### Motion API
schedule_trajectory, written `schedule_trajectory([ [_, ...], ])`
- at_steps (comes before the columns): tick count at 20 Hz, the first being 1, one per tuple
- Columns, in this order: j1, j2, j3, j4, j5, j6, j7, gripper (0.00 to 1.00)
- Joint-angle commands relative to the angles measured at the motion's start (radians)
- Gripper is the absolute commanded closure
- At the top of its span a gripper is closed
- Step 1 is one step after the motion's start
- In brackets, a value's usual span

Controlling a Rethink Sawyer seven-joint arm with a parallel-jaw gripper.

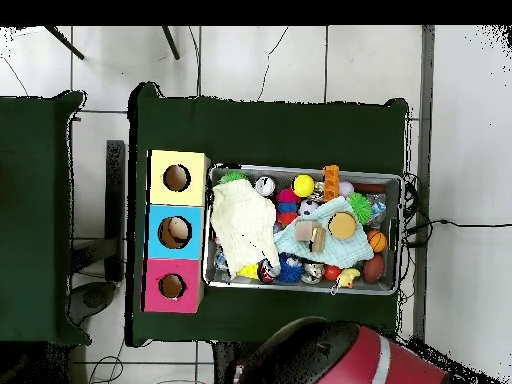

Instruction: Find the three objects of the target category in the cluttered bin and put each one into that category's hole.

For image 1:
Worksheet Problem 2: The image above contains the wooden box with three holes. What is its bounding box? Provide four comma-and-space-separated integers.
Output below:
141, 149, 212, 314

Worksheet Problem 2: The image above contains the orange plastic toy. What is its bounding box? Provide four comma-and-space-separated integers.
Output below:
322, 164, 341, 202

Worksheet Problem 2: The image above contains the toy hamburger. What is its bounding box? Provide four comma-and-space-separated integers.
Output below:
327, 211, 357, 240

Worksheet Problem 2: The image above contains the small orange basketball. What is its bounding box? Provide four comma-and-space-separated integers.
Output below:
366, 228, 388, 253

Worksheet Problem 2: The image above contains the black metal leg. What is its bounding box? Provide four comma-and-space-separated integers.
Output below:
160, 25, 181, 61
43, 25, 86, 61

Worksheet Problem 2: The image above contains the plain wooden block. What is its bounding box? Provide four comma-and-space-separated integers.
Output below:
294, 220, 317, 242

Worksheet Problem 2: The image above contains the yellow ball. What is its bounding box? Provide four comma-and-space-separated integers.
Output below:
291, 174, 316, 198

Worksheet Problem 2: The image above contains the cream waffle cloth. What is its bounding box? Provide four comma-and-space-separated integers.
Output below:
210, 178, 281, 278

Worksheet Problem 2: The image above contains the black upright post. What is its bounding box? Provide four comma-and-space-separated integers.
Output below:
104, 139, 127, 283

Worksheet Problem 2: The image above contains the yellow rubber duck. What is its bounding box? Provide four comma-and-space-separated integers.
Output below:
335, 266, 362, 289

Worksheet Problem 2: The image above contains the black cable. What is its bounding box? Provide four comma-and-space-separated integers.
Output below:
403, 217, 512, 247

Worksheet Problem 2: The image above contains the light teal waffle cloth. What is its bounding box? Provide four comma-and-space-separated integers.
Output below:
273, 195, 375, 269

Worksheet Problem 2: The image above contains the green spiky ball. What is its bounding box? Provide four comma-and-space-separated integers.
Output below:
346, 191, 374, 226

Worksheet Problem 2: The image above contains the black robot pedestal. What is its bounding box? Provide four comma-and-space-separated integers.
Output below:
211, 341, 257, 384

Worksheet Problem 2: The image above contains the grey round base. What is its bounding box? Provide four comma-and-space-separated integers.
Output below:
67, 280, 118, 325

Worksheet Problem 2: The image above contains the small brown football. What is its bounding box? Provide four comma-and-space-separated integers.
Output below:
362, 253, 386, 284

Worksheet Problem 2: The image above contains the dark green side tablecloth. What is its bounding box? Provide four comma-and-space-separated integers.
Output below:
0, 90, 92, 346

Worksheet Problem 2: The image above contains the shallow wire mesh bin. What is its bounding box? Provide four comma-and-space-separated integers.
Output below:
201, 161, 404, 296

